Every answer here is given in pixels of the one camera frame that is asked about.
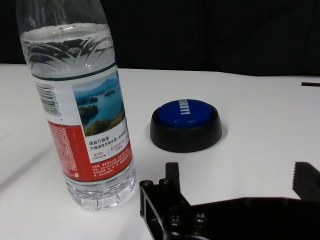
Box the clear water bottle red cap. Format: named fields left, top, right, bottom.
left=15, top=0, right=137, bottom=212

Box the blue round lid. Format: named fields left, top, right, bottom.
left=149, top=98, right=223, bottom=154

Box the black curtain backdrop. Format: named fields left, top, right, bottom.
left=0, top=0, right=320, bottom=77

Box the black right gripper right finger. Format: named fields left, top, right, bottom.
left=291, top=161, right=320, bottom=202

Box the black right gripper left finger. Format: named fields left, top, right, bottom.
left=139, top=162, right=192, bottom=227

